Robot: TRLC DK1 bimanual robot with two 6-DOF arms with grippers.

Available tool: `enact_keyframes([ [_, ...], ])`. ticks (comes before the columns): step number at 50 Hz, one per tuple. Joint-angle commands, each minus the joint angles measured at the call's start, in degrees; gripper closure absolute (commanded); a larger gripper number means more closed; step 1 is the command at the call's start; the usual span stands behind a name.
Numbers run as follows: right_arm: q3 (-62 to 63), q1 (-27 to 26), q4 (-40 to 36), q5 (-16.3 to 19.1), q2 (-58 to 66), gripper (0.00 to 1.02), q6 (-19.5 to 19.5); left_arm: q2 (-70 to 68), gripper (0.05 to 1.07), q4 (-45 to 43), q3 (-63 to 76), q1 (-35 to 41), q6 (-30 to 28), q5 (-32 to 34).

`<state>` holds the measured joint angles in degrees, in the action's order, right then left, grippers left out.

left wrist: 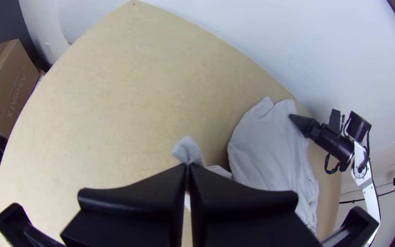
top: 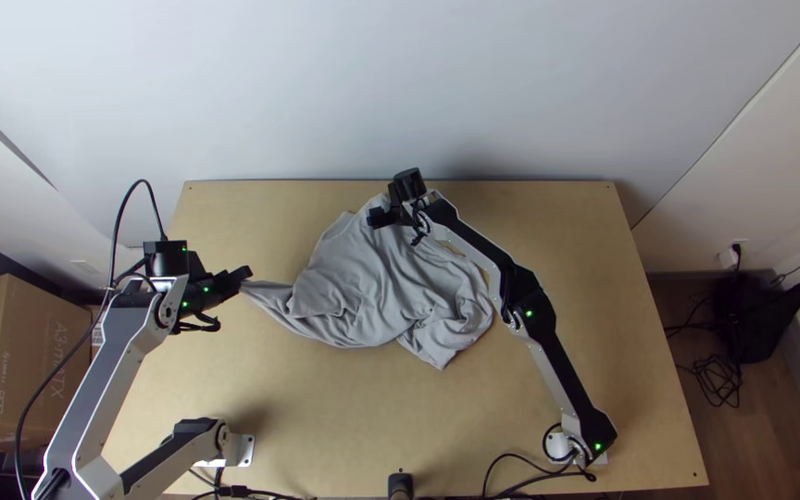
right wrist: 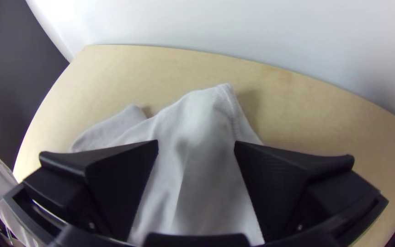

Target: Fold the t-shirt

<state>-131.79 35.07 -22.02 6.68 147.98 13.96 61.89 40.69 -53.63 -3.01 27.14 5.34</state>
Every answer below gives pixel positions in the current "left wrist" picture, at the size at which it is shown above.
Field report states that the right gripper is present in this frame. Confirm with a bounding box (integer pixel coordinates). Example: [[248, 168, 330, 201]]
[[288, 114, 354, 164]]

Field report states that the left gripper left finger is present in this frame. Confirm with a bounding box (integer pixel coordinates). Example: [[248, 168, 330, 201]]
[[60, 163, 188, 247]]

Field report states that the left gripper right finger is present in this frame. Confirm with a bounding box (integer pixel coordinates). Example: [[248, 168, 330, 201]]
[[187, 163, 322, 247]]

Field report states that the grey t-shirt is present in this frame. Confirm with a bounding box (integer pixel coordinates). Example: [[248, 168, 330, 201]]
[[171, 96, 320, 236]]

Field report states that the large cardboard box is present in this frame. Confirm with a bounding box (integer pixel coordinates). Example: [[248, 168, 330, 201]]
[[0, 38, 42, 139]]

